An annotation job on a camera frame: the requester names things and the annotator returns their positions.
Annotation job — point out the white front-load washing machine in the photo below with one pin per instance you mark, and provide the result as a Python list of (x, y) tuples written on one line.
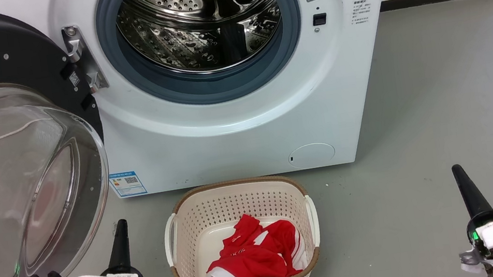
[(226, 136)]

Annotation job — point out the metal door hinge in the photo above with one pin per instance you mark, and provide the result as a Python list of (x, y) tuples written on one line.
[(83, 60)]

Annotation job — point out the black door latch slot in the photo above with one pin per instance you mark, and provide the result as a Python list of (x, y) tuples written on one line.
[(319, 19)]

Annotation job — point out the blue energy label sticker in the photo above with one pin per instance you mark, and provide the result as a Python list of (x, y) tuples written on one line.
[(127, 184)]

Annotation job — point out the beige perforated laundry basket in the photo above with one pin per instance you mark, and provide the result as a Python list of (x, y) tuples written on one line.
[(236, 198)]

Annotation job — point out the red and white garment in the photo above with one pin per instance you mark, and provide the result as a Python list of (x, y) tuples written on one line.
[(250, 262)]

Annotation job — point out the round white filter cover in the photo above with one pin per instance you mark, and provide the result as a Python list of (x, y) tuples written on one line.
[(311, 155)]

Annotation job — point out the stainless steel washer drum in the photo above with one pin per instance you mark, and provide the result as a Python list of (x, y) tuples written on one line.
[(193, 44)]

